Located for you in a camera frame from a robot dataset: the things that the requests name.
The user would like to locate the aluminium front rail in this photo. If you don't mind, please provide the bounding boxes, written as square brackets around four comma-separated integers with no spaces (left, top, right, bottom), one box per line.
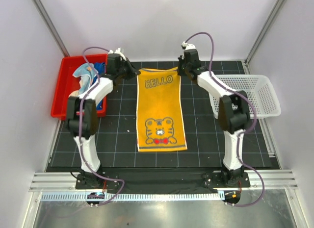
[29,170,298,202]

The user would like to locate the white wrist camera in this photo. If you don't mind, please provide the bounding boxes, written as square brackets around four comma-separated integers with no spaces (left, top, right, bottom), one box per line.
[107,48,127,61]
[181,41,196,51]

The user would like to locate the pastel striped towel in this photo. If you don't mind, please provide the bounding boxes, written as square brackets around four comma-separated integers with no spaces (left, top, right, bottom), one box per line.
[69,63,97,97]

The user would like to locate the right aluminium corner post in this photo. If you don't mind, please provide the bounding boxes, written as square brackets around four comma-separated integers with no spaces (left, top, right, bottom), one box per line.
[245,0,287,66]

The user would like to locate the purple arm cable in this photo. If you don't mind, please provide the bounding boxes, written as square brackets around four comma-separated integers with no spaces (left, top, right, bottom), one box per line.
[184,32,265,208]
[78,47,125,206]

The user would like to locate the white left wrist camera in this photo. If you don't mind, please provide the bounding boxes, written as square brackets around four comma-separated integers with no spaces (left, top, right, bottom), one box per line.
[107,48,127,61]

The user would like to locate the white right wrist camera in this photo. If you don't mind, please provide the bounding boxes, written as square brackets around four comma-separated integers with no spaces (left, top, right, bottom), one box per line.
[181,41,196,51]

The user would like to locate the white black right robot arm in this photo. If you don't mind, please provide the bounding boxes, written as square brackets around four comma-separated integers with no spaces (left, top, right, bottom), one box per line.
[178,45,250,187]

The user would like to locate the red plastic bin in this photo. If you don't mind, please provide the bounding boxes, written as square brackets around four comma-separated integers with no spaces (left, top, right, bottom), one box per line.
[50,53,109,121]

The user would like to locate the white plastic mesh basket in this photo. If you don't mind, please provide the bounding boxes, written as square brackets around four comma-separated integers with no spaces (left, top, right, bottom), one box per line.
[216,75,281,119]

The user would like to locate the blue towel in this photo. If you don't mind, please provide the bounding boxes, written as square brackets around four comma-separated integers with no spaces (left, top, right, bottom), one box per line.
[87,62,105,111]

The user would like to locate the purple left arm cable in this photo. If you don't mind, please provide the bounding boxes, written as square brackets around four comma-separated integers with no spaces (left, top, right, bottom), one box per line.
[78,47,125,206]

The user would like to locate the yellow tiger hello towel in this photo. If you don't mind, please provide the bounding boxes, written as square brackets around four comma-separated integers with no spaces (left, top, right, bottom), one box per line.
[136,68,187,152]

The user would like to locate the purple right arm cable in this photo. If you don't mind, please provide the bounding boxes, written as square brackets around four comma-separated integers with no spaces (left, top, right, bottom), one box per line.
[184,32,265,208]

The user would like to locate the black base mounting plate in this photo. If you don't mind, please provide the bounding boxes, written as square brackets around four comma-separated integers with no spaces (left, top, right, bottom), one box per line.
[74,167,251,193]

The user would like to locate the left aluminium corner post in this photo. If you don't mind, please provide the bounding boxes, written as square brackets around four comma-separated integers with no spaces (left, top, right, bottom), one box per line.
[32,0,70,57]

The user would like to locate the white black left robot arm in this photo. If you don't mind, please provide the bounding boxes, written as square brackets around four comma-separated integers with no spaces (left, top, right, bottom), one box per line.
[66,49,140,189]

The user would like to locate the aluminium corner post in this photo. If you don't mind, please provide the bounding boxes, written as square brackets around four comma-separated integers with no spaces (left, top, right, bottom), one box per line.
[245,0,287,66]
[32,0,70,57]

